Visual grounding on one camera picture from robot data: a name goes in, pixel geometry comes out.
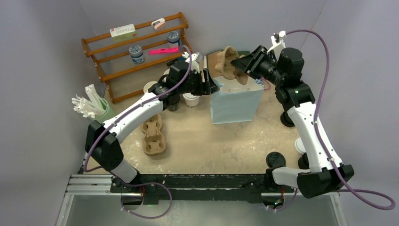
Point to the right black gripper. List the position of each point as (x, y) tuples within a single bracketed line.
[(251, 63)]

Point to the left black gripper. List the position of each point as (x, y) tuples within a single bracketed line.
[(207, 87)]

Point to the brown pulp cup carrier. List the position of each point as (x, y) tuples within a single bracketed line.
[(153, 142), (227, 70)]

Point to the single white paper cup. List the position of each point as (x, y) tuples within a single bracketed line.
[(191, 100)]

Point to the light blue paper bag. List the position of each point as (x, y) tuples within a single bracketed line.
[(235, 102)]

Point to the white cup stack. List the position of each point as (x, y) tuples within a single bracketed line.
[(149, 86), (166, 72)]

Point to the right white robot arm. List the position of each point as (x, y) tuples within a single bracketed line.
[(326, 173)]

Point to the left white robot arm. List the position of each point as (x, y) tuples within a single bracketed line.
[(104, 138)]

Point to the green paper bag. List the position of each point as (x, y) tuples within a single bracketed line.
[(243, 53)]

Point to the checkered patterned paper bag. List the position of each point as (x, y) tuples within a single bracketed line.
[(264, 83)]

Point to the black paper cup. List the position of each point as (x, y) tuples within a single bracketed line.
[(173, 103)]

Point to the pink marker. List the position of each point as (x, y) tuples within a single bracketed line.
[(163, 51)]

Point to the right blue white jar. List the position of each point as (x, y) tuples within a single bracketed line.
[(173, 39)]

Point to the blue white jar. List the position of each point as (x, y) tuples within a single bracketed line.
[(173, 39), (136, 53)]

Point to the black cup lid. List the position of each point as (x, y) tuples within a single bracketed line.
[(286, 120), (275, 159)]

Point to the left blue white jar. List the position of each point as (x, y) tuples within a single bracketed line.
[(136, 53)]

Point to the pink white stapler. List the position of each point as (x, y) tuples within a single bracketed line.
[(158, 24)]

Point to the wooden shelf rack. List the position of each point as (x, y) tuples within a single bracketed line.
[(112, 60)]

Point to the white green box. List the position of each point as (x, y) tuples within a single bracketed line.
[(126, 32)]

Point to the green straw holder cup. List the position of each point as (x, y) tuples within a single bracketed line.
[(107, 114)]

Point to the stacked black cup lids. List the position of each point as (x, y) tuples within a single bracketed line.
[(303, 162)]

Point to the white wrapped straws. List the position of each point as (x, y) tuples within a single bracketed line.
[(90, 107)]

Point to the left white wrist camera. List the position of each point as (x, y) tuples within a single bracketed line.
[(196, 58)]

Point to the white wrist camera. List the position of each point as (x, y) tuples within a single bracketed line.
[(278, 43), (196, 58)]

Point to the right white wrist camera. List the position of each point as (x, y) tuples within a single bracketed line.
[(278, 43)]

